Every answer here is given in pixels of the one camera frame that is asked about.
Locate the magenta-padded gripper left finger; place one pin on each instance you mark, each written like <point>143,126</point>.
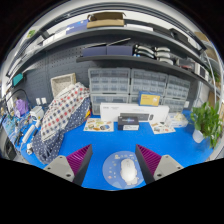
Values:
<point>60,166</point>

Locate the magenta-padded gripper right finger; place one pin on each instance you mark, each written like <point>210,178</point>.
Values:
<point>166,166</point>

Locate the grey computer mouse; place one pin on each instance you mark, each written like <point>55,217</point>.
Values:
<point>128,171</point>

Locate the round blue printed mouse pad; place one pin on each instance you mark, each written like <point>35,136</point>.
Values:
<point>111,170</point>

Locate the white power strip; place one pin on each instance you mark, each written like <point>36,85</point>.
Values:
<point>28,133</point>

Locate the checkered and dotted fabric bundle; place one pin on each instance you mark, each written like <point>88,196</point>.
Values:
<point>63,116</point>

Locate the cream crumpled gloves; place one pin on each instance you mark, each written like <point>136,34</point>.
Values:
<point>179,116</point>

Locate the small black box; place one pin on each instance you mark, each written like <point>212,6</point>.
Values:
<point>128,124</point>

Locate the small white box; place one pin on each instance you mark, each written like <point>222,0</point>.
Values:
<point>36,113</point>

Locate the small yellow box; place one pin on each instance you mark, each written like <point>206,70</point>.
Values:
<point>87,114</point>

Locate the green plant in white pot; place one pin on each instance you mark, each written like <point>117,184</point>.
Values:
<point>206,121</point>

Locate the yellow box with blue edge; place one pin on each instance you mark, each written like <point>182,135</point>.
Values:
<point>149,99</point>

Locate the purple crumpled bag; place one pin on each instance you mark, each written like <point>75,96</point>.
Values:
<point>21,106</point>

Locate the long white keyboard box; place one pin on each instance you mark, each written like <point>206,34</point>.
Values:
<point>110,111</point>

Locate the white woven basket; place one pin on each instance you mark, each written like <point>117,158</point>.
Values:
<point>61,83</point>

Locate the teal box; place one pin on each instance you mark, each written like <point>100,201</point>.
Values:
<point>17,79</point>

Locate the white wall socket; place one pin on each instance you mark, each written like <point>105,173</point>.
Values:
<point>44,100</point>
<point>38,101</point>

